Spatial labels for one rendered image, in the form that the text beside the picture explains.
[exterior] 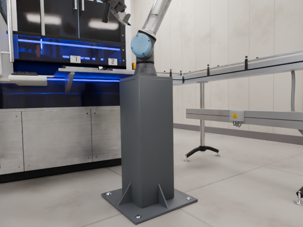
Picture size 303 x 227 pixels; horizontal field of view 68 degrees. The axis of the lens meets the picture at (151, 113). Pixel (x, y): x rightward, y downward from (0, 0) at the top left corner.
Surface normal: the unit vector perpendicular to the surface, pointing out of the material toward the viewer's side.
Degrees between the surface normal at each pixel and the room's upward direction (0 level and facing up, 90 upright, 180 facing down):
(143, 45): 97
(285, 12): 90
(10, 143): 90
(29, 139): 90
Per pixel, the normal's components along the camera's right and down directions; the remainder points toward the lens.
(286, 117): -0.88, 0.04
